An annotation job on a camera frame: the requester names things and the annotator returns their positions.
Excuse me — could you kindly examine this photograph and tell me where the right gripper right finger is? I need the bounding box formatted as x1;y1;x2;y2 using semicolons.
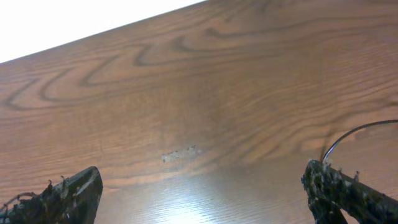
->
301;160;397;223

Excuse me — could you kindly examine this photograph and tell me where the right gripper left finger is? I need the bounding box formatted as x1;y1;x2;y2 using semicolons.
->
1;166;103;224

